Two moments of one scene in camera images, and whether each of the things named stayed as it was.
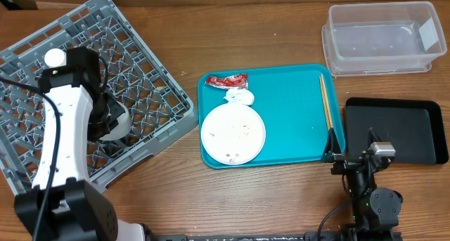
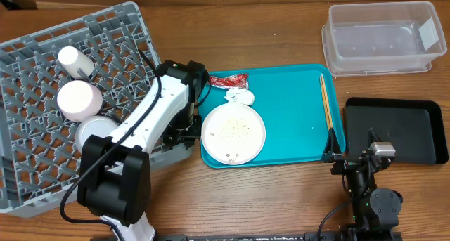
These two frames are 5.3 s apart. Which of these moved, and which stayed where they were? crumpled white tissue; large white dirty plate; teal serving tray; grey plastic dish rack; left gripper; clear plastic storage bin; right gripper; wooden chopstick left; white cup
Moved: white cup; left gripper; grey plastic dish rack
Stayed: clear plastic storage bin; wooden chopstick left; teal serving tray; crumpled white tissue; right gripper; large white dirty plate
